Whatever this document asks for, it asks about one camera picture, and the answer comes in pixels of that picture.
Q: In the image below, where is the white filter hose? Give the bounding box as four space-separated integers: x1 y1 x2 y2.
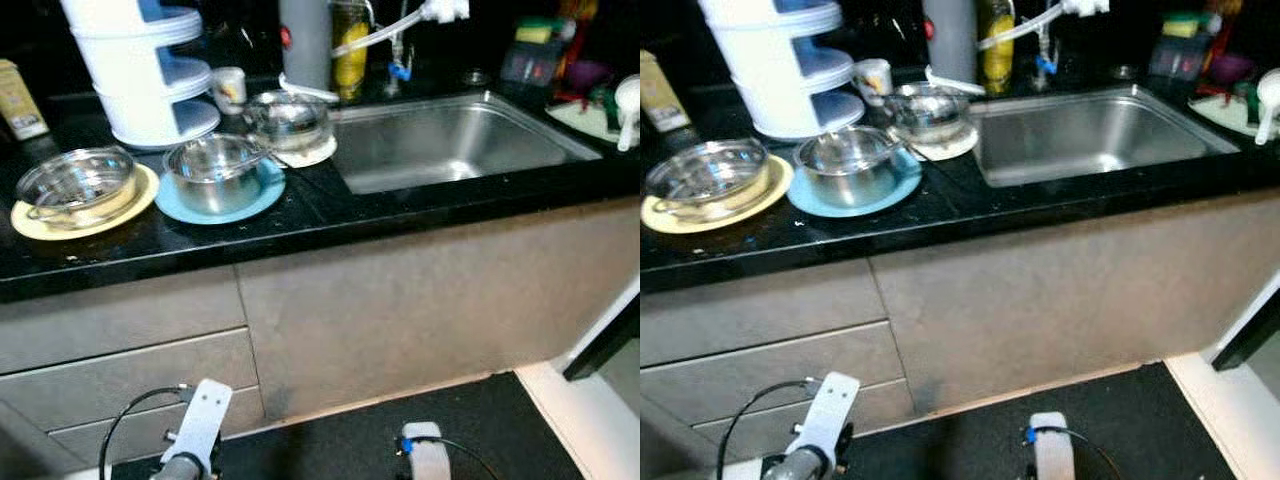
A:
330 8 426 59
978 5 1069 51

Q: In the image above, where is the white plastic ladle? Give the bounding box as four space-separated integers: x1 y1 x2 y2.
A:
613 75 641 153
1253 68 1280 146

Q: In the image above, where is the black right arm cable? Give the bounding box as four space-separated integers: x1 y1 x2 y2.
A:
1025 425 1126 480
400 435 501 480

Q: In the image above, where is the patterned white plate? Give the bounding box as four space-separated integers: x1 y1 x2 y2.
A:
270 135 338 169
905 125 979 162

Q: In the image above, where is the purple cup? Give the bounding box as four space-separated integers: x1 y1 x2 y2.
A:
565 60 613 93
1210 53 1256 86

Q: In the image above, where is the white tiered storage rack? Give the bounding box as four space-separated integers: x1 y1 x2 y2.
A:
60 0 221 149
698 0 866 141

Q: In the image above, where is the yellow dish soap bottle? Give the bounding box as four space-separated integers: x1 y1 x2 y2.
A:
330 0 369 101
978 0 1016 96

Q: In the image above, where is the grey drawer front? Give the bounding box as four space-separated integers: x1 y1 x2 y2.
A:
640 260 886 368
690 380 916 461
0 328 263 433
45 385 266 466
0 265 246 376
640 322 906 426

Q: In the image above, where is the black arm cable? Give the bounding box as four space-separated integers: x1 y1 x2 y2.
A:
98 385 191 480
718 378 816 480
400 435 501 480
1025 425 1126 480

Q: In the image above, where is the stainless steel bowl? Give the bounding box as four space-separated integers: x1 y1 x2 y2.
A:
243 90 333 153
885 83 973 146

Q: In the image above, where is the white printed mug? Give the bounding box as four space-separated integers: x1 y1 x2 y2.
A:
853 58 894 108
210 67 248 116

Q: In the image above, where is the stainless steel sink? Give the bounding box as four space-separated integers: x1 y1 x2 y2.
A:
970 85 1241 188
328 92 603 196

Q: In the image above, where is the yellow round plate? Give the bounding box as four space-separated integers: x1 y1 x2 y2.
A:
641 155 796 235
10 165 161 241

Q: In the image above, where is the grey cylindrical water filter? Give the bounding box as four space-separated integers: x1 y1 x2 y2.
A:
922 0 979 89
278 0 333 96

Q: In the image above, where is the blue round plate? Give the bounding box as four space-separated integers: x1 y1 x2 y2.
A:
155 160 287 226
787 150 923 219

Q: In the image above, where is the white door frame trim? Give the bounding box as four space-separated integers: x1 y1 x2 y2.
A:
1165 290 1280 480
515 280 641 480

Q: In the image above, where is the yellow green sponge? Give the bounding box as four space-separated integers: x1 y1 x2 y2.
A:
515 17 566 46
1160 12 1211 39

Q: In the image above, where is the light green cloth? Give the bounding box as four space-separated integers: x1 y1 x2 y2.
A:
1188 92 1280 139
545 98 641 146

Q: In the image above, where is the green handled tool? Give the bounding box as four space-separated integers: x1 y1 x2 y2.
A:
1233 80 1263 126
590 85 621 131

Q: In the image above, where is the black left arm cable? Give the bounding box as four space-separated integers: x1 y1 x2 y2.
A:
718 378 816 480
98 385 191 480

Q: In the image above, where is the red pump bottle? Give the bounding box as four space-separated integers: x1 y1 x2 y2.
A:
555 0 601 61
1205 0 1246 56

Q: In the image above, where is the yellow tea box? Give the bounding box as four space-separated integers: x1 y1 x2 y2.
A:
0 58 51 141
640 50 691 133

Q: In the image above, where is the stainless steel pot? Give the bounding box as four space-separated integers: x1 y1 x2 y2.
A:
795 126 901 208
163 134 269 216

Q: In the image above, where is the clear plastic container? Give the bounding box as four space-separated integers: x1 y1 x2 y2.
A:
1148 35 1211 81
500 40 561 89

